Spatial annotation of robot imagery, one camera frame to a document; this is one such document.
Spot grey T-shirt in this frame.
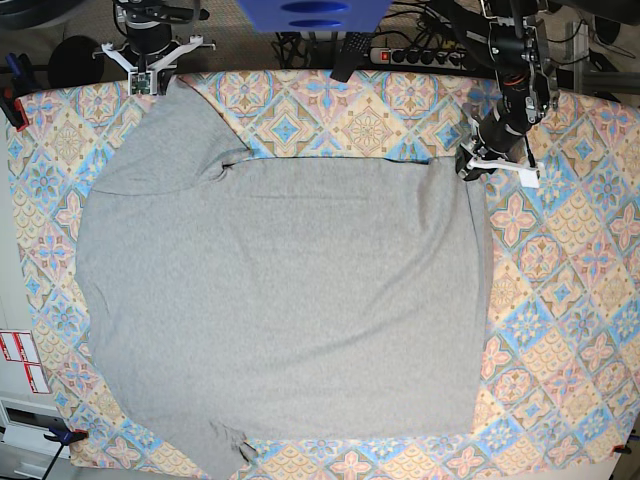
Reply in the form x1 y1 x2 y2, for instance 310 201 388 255
75 80 493 479

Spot blue clamp bottom left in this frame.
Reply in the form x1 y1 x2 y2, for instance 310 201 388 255
42 427 89 480

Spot patterned tablecloth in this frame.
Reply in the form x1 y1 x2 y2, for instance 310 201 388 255
1 70 639 479

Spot white power strip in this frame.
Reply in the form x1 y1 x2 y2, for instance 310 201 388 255
368 47 466 70

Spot black round stool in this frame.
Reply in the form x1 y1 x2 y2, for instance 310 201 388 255
47 35 104 89

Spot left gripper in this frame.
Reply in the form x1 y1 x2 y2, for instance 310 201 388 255
455 112 530 181

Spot black brush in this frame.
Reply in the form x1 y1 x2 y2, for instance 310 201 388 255
330 32 373 83

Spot white drawer cabinet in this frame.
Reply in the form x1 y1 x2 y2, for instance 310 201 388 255
1 392 70 479

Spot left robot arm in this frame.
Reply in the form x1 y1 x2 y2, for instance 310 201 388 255
447 1 558 188

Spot blue clamp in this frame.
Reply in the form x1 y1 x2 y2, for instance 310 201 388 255
1 53 33 132
42 427 89 480

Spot red clamp bottom right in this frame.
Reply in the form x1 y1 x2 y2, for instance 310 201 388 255
612 445 632 455

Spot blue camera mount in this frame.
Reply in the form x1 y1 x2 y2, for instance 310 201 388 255
237 0 392 33

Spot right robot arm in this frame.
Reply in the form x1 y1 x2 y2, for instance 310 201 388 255
112 0 210 67

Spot red white labels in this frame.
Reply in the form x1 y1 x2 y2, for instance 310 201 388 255
1 330 51 395

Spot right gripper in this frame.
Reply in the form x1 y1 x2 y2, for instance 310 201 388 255
123 22 175 70

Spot blue clamp top left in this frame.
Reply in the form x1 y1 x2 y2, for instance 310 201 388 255
1 53 33 132

